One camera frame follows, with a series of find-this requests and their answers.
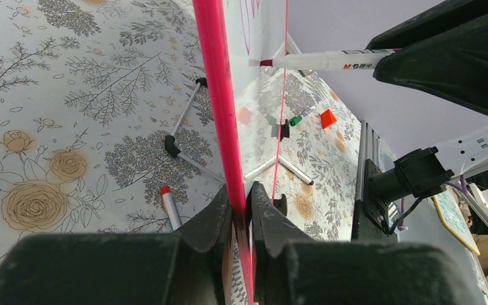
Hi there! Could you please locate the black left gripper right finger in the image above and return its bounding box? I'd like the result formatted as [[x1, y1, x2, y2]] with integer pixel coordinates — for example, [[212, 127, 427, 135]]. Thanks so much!
[[250, 182, 478, 304]]

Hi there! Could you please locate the black whiteboard clip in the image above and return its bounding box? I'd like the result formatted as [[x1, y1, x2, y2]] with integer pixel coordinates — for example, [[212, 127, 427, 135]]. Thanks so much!
[[278, 119, 290, 142], [273, 194, 288, 217]]

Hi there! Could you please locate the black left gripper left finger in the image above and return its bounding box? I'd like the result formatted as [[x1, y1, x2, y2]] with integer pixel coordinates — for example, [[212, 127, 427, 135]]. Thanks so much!
[[0, 187, 233, 304]]

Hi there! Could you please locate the right black whiteboard clip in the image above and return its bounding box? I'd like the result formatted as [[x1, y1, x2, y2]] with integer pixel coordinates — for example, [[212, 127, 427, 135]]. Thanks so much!
[[278, 119, 290, 142]]

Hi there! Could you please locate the wire whiteboard stand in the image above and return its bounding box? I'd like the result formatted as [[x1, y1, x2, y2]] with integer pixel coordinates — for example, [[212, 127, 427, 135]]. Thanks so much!
[[164, 77, 226, 184]]

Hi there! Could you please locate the magenta marker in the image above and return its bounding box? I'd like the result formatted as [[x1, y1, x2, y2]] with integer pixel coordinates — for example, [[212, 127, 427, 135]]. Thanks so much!
[[259, 48, 400, 71]]

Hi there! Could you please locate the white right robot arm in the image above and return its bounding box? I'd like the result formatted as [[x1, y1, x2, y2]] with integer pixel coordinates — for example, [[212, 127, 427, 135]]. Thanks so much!
[[351, 1, 488, 240]]

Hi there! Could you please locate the pink framed whiteboard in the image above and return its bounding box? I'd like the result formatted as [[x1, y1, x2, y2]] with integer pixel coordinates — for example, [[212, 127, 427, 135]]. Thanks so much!
[[193, 1, 288, 304]]

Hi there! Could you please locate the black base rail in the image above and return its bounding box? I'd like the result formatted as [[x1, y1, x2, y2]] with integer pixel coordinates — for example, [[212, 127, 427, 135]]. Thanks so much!
[[351, 120, 398, 243]]

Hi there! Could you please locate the red triangular block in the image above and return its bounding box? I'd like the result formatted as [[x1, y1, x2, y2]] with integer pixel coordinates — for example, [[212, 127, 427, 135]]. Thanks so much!
[[320, 109, 337, 130]]

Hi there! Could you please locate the left black whiteboard clip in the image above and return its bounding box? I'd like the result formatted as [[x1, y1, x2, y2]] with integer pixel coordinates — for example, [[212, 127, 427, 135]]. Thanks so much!
[[273, 194, 288, 217]]

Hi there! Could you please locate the red capped marker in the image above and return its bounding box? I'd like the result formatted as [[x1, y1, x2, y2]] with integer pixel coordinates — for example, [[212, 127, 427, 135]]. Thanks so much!
[[160, 186, 182, 231]]

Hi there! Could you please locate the green capped marker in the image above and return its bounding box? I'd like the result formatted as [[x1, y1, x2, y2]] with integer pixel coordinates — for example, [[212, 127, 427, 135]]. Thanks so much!
[[289, 105, 316, 126]]

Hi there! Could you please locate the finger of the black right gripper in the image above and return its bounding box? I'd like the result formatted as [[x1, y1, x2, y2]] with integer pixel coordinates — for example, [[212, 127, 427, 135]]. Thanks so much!
[[367, 0, 488, 116]]

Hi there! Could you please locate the floral patterned table mat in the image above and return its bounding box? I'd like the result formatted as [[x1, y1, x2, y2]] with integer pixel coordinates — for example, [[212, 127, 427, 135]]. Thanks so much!
[[0, 1, 360, 267]]

